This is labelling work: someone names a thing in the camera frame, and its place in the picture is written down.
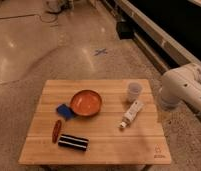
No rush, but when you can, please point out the blue sponge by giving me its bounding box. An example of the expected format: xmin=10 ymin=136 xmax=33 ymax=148
xmin=56 ymin=104 xmax=74 ymax=120

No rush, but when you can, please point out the white tube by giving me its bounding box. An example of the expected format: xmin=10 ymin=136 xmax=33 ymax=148
xmin=119 ymin=100 xmax=143 ymax=129

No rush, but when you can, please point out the wooden table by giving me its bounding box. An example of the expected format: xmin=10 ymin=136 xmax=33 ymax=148
xmin=19 ymin=79 xmax=171 ymax=165

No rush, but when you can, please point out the black box on floor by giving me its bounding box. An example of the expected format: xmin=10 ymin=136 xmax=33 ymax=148
xmin=116 ymin=22 xmax=134 ymax=39

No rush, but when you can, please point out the red-brown oval object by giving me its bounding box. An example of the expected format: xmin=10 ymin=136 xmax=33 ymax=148
xmin=52 ymin=120 xmax=62 ymax=143

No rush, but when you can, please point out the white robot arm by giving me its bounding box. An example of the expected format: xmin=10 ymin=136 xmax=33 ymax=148
xmin=158 ymin=63 xmax=201 ymax=112

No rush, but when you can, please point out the orange ceramic bowl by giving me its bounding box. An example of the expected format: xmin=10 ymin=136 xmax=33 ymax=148
xmin=70 ymin=90 xmax=102 ymax=116

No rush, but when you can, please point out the black white striped block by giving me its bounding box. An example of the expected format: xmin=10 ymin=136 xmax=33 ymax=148
xmin=58 ymin=134 xmax=89 ymax=151

